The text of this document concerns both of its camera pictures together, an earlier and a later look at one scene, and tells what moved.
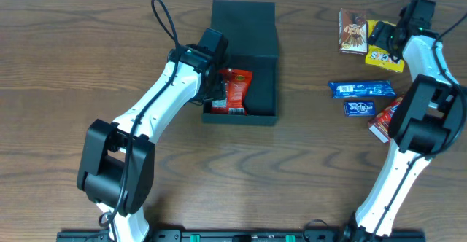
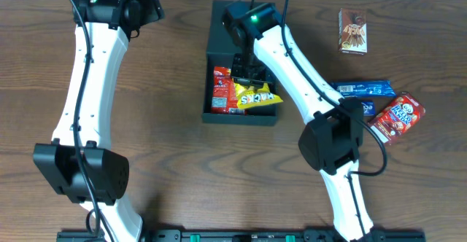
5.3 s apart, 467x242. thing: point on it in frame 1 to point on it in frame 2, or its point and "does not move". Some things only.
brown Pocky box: [352, 31] does not move
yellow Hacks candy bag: [377, 56] to [246, 98]
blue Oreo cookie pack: [362, 89] does not move
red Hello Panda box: [380, 124] does not move
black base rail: [244, 236] does not move
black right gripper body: [381, 36] to [248, 79]
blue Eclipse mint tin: [360, 108] does not move
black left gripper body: [214, 89] to [142, 9]
